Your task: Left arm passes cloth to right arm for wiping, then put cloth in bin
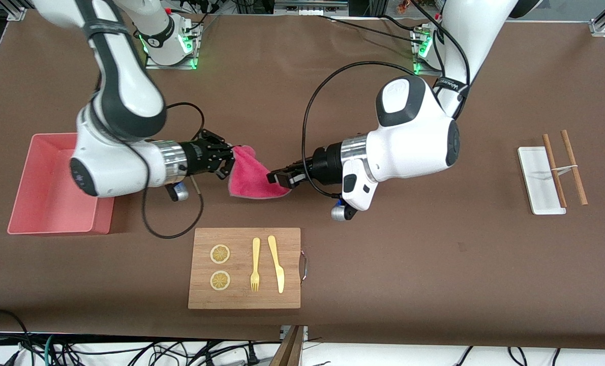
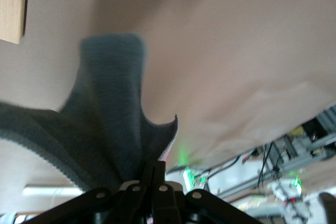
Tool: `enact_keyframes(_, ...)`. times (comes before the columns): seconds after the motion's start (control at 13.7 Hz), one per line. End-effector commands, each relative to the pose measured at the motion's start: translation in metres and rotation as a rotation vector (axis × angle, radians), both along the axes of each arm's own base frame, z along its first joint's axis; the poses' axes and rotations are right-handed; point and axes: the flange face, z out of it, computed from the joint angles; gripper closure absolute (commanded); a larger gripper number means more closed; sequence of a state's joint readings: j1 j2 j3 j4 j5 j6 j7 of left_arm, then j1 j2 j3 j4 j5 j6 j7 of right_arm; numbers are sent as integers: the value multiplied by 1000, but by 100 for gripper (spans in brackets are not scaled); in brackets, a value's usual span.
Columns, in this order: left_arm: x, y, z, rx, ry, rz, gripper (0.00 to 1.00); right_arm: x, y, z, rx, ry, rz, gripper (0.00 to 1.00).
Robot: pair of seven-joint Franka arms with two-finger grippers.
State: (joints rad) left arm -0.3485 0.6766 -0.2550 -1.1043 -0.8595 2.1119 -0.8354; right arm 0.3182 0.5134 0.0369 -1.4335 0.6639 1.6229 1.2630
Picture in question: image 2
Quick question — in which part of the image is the bamboo cutting board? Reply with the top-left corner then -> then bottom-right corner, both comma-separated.
0,0 -> 30,45

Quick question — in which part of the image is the pink and grey microfibre cloth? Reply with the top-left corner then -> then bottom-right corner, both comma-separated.
0,33 -> 180,194

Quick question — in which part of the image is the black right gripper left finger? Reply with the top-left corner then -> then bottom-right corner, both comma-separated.
39,161 -> 156,224

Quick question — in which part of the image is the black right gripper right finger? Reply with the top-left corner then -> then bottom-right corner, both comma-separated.
152,161 -> 263,224

